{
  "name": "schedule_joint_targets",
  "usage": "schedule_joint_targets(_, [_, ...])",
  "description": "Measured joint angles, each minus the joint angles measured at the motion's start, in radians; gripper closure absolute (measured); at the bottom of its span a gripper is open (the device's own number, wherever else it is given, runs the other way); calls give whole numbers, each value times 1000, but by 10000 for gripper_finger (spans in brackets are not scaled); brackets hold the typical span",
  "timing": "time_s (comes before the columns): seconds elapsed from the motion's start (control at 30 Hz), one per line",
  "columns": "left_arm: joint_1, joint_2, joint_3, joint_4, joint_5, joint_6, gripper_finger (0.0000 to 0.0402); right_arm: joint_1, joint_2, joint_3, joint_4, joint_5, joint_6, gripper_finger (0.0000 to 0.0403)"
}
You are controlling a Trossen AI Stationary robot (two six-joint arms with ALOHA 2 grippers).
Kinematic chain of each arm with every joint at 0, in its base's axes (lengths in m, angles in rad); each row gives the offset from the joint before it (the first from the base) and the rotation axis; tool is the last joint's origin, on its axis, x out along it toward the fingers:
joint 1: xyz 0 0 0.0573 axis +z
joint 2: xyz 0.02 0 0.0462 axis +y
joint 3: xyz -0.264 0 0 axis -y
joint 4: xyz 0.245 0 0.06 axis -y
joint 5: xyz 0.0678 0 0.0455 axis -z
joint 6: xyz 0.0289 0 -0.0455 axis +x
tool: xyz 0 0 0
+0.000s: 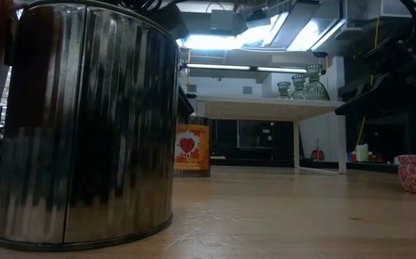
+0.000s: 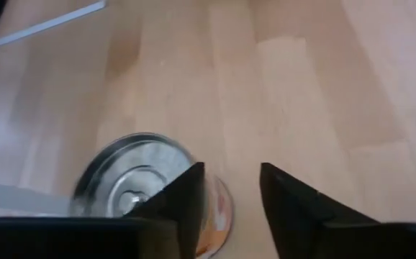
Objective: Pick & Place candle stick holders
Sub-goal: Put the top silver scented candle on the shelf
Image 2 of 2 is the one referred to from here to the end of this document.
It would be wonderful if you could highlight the small orange-labelled candle tin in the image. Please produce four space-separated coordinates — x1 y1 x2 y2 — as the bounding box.
69 132 235 259

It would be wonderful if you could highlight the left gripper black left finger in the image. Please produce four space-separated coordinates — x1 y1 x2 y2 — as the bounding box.
121 162 206 259

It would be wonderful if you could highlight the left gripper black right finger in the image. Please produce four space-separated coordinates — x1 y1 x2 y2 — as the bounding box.
260 162 399 259

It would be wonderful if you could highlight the white perforated metal shelf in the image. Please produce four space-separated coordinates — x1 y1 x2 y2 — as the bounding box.
0 0 107 50

